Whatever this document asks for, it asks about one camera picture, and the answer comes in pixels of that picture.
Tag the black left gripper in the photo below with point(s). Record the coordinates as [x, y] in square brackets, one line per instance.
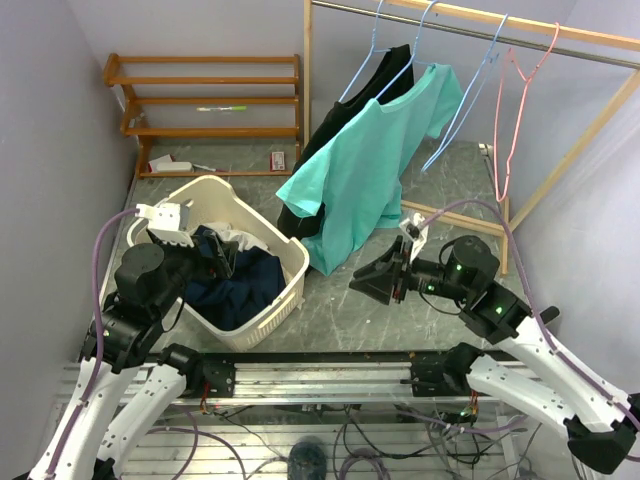
[221, 257]

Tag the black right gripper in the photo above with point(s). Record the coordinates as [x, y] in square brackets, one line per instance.
[386, 270]

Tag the teal t shirt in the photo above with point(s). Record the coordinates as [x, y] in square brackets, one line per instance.
[354, 179]

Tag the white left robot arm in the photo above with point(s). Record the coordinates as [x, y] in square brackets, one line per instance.
[97, 434]

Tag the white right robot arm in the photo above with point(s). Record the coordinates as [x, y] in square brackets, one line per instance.
[598, 421]

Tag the white garment in basket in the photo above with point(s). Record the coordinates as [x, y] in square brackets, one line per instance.
[246, 241]

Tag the navy blue garment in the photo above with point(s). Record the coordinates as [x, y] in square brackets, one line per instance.
[230, 303]

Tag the cream plastic laundry basket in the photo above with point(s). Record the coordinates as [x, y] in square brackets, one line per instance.
[215, 200]

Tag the pink white pen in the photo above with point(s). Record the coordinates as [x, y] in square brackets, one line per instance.
[208, 170]

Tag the red white small box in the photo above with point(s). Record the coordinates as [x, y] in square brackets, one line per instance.
[277, 161]

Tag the green white pen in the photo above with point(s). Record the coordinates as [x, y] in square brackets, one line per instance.
[222, 108]

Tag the brown wooden shoe rack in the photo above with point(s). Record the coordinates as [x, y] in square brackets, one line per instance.
[134, 122]

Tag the metal hanging rod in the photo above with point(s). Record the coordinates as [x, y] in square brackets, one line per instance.
[600, 59]

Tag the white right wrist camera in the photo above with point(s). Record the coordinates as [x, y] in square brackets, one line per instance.
[415, 233]

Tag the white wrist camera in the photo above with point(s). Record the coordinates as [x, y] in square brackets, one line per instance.
[415, 233]
[167, 222]

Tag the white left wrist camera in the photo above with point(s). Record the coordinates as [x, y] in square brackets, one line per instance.
[167, 222]

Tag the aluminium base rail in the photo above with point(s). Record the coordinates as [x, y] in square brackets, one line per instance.
[244, 384]

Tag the empty blue wire hanger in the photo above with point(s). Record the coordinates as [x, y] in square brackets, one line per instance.
[469, 97]

